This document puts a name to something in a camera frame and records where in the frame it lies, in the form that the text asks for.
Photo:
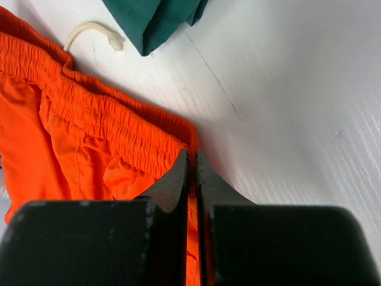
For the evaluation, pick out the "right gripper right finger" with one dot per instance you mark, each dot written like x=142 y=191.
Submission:
x=243 y=243

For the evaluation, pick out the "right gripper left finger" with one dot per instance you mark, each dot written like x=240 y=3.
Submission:
x=136 y=242

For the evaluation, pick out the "orange shorts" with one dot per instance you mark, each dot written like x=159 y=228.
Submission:
x=66 y=136

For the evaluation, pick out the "teal folded shorts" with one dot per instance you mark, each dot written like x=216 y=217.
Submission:
x=150 y=23

